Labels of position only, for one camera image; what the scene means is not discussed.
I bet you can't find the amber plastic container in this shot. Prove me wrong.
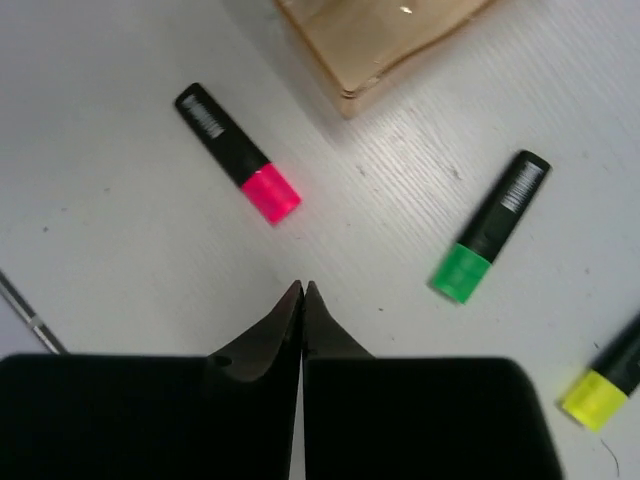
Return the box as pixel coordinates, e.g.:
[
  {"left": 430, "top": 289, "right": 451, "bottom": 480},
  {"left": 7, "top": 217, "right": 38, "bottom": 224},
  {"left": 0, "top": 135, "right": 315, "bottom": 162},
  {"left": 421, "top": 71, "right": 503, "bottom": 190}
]
[{"left": 274, "top": 1, "right": 492, "bottom": 119}]

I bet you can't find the pink capped black highlighter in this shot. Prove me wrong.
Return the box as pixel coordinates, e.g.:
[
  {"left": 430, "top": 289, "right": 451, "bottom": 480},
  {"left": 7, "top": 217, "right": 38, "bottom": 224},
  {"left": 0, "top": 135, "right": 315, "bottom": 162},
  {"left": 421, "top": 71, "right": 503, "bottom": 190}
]
[{"left": 174, "top": 83, "right": 301, "bottom": 225}]

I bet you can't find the green capped black highlighter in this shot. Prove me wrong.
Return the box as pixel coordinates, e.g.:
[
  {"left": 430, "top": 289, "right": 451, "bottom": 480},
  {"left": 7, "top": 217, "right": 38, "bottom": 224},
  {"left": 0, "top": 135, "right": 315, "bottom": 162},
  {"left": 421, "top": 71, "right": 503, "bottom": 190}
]
[{"left": 430, "top": 150, "right": 552, "bottom": 304}]

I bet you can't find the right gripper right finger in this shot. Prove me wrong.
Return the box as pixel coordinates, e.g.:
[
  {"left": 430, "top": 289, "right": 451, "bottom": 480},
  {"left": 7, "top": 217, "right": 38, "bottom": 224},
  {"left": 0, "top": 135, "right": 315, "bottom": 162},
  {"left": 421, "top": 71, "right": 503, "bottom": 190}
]
[{"left": 302, "top": 284, "right": 564, "bottom": 479}]

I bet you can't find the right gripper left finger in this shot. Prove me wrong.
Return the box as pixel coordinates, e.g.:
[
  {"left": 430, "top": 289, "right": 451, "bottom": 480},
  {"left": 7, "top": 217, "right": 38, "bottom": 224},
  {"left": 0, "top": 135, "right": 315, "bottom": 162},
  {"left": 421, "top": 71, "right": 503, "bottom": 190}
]
[{"left": 1, "top": 283, "right": 303, "bottom": 479}]

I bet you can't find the yellow capped black highlighter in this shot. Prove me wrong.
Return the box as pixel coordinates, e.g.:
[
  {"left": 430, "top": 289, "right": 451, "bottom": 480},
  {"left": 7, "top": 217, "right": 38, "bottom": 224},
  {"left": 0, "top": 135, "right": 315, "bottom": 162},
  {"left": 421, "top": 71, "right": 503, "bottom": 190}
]
[{"left": 560, "top": 315, "right": 639, "bottom": 432}]

